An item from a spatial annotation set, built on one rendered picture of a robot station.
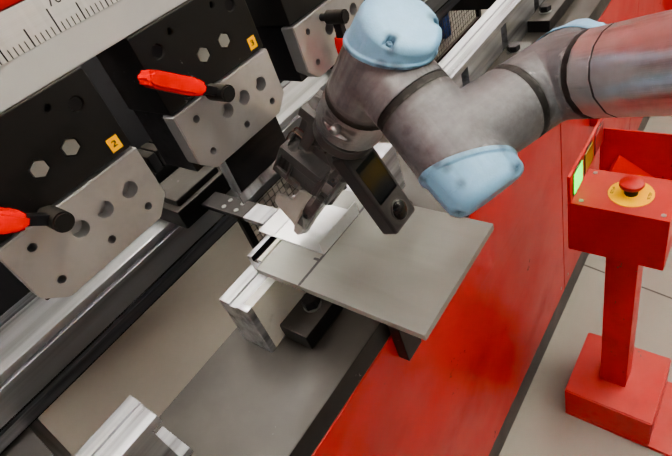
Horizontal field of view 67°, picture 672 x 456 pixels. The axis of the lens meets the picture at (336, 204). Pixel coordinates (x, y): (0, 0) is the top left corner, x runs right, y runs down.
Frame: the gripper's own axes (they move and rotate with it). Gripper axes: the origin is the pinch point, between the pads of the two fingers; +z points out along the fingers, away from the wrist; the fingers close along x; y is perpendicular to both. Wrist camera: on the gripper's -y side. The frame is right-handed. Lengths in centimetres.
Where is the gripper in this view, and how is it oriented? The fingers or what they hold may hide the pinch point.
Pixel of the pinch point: (316, 216)
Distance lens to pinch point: 71.4
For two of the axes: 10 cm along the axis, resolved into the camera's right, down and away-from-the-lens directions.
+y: -7.8, -6.3, 0.7
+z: -2.8, 4.5, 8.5
